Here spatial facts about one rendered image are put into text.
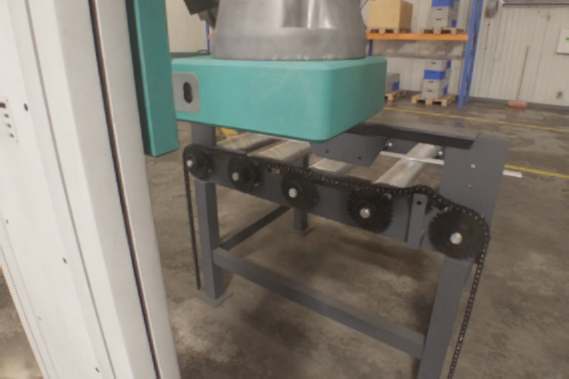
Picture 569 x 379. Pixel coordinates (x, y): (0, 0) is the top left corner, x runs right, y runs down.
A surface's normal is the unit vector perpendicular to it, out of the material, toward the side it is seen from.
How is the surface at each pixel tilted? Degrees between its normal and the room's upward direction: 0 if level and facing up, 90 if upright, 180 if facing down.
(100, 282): 90
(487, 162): 90
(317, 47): 90
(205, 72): 90
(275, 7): 73
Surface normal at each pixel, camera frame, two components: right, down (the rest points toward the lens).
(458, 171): -0.57, 0.28
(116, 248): 0.85, 0.18
